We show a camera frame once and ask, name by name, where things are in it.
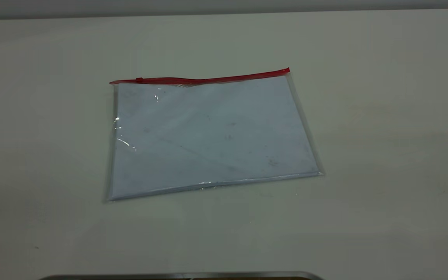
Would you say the metal edge strip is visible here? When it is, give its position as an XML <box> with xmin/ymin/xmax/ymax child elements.
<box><xmin>39</xmin><ymin>271</ymin><xmax>324</xmax><ymax>280</ymax></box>

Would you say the transparent zip bag red zipper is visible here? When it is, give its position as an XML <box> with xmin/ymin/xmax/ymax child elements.
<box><xmin>103</xmin><ymin>67</ymin><xmax>324</xmax><ymax>203</ymax></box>

